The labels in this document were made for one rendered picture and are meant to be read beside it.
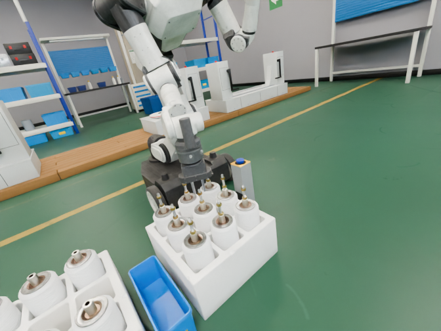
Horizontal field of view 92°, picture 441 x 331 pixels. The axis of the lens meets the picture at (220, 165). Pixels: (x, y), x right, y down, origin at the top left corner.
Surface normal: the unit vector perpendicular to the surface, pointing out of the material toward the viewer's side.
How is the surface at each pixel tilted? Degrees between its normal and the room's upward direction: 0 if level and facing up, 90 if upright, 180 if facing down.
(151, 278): 88
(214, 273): 90
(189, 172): 90
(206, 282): 90
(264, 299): 0
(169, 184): 45
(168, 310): 0
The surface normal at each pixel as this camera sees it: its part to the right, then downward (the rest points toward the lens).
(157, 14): 0.03, 0.92
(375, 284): -0.17, -0.90
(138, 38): 0.19, 0.41
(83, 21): 0.61, 0.24
